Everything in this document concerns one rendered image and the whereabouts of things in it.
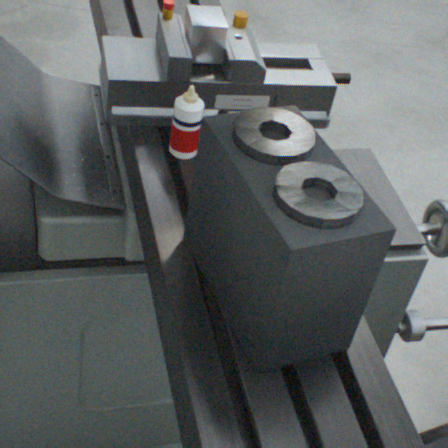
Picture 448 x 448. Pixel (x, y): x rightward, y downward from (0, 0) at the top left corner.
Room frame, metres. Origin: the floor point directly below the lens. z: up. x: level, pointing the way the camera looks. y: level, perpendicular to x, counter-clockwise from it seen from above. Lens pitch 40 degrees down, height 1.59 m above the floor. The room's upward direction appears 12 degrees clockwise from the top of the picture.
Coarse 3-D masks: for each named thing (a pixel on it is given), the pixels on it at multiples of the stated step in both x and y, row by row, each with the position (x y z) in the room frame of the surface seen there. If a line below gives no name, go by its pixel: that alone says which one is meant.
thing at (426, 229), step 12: (432, 204) 1.25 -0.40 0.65; (444, 204) 1.22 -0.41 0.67; (432, 216) 1.24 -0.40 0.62; (444, 216) 1.21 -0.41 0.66; (420, 228) 1.19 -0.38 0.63; (432, 228) 1.20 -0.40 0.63; (444, 228) 1.20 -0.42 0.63; (432, 240) 1.21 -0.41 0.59; (444, 240) 1.19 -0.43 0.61; (432, 252) 1.19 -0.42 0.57; (444, 252) 1.16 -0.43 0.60
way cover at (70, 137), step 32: (0, 64) 0.99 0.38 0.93; (32, 64) 1.09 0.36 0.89; (0, 96) 0.91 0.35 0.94; (32, 96) 0.99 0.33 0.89; (64, 96) 1.05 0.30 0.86; (96, 96) 1.09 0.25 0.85; (0, 128) 0.84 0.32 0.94; (32, 128) 0.91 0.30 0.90; (64, 128) 0.97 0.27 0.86; (96, 128) 1.00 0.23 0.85; (32, 160) 0.83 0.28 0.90; (64, 160) 0.89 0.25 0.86; (96, 160) 0.92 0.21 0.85; (64, 192) 0.82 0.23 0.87; (96, 192) 0.84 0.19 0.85
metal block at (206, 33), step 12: (192, 12) 1.04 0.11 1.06; (204, 12) 1.04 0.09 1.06; (216, 12) 1.05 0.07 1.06; (192, 24) 1.00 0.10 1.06; (204, 24) 1.01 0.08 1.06; (216, 24) 1.02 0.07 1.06; (192, 36) 1.00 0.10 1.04; (204, 36) 1.01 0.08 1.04; (216, 36) 1.01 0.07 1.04; (192, 48) 1.00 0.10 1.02; (204, 48) 1.01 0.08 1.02; (216, 48) 1.01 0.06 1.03; (204, 60) 1.01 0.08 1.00; (216, 60) 1.01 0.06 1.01
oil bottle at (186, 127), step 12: (180, 96) 0.91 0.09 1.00; (192, 96) 0.89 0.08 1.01; (180, 108) 0.88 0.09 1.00; (192, 108) 0.88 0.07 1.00; (180, 120) 0.88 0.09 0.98; (192, 120) 0.88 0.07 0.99; (180, 132) 0.88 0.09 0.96; (192, 132) 0.88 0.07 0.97; (180, 144) 0.88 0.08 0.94; (192, 144) 0.88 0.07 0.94; (180, 156) 0.88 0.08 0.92; (192, 156) 0.88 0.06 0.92
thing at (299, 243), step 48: (240, 144) 0.67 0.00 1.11; (288, 144) 0.68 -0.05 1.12; (192, 192) 0.71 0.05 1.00; (240, 192) 0.62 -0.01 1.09; (288, 192) 0.60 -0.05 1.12; (336, 192) 0.62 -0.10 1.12; (192, 240) 0.69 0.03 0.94; (240, 240) 0.60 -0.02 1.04; (288, 240) 0.54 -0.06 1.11; (336, 240) 0.56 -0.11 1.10; (384, 240) 0.58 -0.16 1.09; (240, 288) 0.59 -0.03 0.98; (288, 288) 0.53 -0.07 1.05; (336, 288) 0.56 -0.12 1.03; (240, 336) 0.57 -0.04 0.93; (288, 336) 0.54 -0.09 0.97; (336, 336) 0.58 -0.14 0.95
